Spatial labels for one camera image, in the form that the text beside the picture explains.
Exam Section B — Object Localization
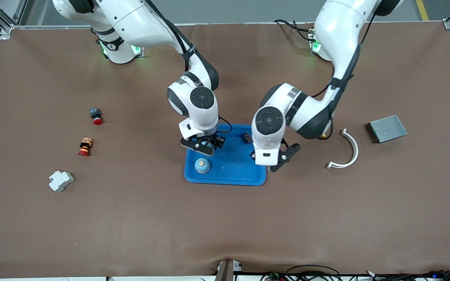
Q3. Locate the tangled coloured wires bundle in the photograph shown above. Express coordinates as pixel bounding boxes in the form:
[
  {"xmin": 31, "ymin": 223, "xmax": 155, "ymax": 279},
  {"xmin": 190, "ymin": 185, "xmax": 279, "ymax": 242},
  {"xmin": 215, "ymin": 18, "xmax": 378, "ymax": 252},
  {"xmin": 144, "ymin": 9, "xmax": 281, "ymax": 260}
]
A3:
[{"xmin": 262, "ymin": 269, "xmax": 450, "ymax": 281}]

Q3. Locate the black looped cable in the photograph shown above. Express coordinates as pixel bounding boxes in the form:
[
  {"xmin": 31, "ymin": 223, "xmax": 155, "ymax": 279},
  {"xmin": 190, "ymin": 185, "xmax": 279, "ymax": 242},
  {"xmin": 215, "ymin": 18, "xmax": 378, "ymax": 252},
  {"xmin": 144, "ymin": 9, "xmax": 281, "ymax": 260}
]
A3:
[{"xmin": 286, "ymin": 265, "xmax": 343, "ymax": 281}]

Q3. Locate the red pushbutton with orange base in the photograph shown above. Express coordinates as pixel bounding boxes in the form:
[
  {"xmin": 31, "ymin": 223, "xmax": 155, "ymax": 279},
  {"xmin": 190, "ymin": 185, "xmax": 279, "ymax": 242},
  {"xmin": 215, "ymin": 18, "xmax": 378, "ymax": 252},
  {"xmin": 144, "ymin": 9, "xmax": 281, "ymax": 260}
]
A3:
[{"xmin": 78, "ymin": 137, "xmax": 93, "ymax": 157}]

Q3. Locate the white circuit breaker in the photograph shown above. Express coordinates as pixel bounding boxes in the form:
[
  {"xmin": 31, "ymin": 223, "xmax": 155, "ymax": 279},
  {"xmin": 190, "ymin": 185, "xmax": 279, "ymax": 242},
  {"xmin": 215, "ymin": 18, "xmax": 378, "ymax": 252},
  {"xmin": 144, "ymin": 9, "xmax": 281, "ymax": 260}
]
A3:
[{"xmin": 48, "ymin": 170, "xmax": 75, "ymax": 193}]

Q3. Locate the grey metal box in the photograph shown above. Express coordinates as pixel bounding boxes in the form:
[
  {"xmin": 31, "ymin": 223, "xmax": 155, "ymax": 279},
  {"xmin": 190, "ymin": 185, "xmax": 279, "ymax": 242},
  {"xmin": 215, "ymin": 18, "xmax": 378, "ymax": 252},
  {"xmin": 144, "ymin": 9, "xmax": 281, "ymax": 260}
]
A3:
[{"xmin": 366, "ymin": 114, "xmax": 408, "ymax": 144}]

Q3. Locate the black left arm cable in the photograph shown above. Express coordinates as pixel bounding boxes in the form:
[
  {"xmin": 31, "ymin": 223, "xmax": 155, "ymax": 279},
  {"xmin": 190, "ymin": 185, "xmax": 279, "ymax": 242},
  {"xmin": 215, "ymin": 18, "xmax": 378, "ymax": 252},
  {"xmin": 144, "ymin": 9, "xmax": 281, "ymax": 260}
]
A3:
[{"xmin": 313, "ymin": 14, "xmax": 378, "ymax": 141}]

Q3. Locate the metal table edge clamp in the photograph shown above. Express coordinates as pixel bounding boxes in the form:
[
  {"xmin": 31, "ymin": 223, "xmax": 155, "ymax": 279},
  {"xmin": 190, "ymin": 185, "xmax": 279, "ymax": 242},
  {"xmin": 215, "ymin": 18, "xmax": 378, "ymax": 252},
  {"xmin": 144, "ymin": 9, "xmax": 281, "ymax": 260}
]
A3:
[{"xmin": 216, "ymin": 259, "xmax": 243, "ymax": 281}]

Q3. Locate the white curved plastic bracket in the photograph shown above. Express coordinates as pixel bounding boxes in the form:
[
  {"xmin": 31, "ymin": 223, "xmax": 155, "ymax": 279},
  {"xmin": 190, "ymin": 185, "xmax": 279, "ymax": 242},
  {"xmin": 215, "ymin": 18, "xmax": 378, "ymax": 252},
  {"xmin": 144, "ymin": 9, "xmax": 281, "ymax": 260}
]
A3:
[{"xmin": 327, "ymin": 128, "xmax": 359, "ymax": 169}]

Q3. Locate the red pushbutton with black base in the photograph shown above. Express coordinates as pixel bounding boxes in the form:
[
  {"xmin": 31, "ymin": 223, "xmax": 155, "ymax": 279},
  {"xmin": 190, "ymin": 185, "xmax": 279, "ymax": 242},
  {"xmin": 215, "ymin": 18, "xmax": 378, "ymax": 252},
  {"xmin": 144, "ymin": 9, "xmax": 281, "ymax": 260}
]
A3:
[{"xmin": 89, "ymin": 107, "xmax": 104, "ymax": 126}]

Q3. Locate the blue plastic tray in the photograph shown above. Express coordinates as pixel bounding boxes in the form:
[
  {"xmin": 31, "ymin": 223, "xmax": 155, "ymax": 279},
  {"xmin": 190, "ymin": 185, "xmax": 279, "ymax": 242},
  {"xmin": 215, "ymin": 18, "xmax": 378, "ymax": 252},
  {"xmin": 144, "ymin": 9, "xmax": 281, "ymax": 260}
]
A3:
[{"xmin": 184, "ymin": 124, "xmax": 267, "ymax": 186}]

